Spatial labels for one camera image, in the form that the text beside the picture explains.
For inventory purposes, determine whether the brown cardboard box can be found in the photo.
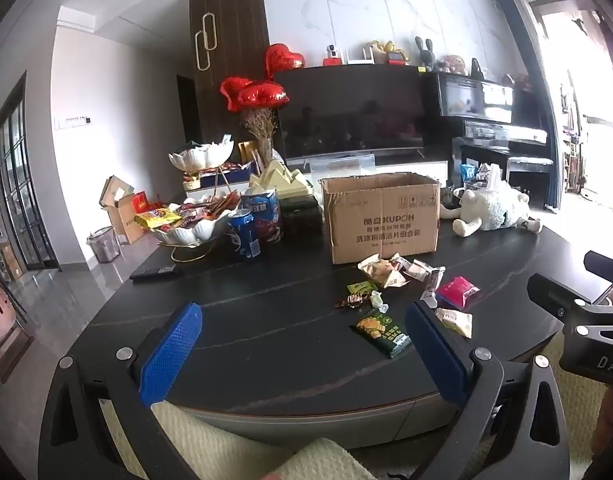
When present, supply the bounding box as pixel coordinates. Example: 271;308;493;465
320;173;441;265

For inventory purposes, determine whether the yellow snack bag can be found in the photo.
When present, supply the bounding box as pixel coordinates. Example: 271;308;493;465
133;208;182;231

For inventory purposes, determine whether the red heart balloon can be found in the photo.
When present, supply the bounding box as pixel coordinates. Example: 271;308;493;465
264;43;306;80
236;81;290;109
220;77;254;112

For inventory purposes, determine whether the black piano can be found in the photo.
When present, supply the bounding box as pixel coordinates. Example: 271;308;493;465
426;71;553;162

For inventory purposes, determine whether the white plush sheep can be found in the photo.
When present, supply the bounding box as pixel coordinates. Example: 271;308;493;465
453;179;543;237

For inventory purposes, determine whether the dark green snack packet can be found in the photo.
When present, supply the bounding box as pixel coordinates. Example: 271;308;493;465
349;308;412;359

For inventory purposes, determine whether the blue curtain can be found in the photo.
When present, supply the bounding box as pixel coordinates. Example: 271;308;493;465
490;0;563;212

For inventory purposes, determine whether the blue drink can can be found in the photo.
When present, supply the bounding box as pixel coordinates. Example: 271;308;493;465
228;208;262;261

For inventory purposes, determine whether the black television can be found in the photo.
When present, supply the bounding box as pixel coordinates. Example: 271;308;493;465
273;65;428;161

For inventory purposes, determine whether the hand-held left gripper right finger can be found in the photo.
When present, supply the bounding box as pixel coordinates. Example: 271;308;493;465
405;302;573;480

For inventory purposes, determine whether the black framed glass door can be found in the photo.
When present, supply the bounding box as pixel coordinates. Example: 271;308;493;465
0;72;60;272

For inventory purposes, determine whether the yellow toy figure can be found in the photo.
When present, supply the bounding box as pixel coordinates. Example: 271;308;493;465
373;39;410;64

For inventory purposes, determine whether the piano bench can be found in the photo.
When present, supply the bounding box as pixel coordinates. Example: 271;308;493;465
505;155;555;195

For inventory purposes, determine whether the pink snack packet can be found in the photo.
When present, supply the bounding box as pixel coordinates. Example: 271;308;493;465
435;276;480;310

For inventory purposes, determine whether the cream mountain-shaped tray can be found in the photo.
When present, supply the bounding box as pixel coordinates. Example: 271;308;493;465
250;159;315;199

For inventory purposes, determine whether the white two-tier bowl stand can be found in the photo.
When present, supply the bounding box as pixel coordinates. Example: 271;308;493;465
150;140;236;264

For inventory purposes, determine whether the dark storage box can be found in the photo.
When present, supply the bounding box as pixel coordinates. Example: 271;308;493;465
280;194;325;242

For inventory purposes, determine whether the grey trash bin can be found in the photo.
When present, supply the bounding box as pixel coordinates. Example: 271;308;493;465
87;226;122;264

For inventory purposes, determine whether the cream snack packet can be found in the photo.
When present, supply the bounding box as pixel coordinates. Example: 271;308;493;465
434;308;473;340

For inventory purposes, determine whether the open cardboard box with items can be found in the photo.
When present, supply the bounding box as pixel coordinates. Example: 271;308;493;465
99;175;150;245

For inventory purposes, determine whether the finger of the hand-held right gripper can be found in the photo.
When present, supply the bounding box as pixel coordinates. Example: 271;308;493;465
527;273;613;322
583;251;613;284

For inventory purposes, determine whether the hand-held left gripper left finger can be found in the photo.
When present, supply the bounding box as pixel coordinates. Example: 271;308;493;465
39;302;204;480

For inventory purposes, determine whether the blue and red snack cup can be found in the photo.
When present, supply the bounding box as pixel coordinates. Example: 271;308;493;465
241;188;284;246

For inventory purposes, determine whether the gold loop wall ornament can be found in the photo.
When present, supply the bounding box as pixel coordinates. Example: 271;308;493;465
195;13;218;71

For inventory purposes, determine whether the black remote control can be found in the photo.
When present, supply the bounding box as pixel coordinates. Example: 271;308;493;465
129;264;180;281

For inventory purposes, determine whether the cream textured cloth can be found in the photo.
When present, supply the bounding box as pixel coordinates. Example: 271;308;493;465
150;332;608;480

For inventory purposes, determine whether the dark bunny figurine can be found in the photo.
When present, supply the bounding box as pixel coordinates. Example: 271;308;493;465
414;35;438;68

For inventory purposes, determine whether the gold crinkled snack packet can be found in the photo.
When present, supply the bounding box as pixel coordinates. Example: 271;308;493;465
357;254;408;289

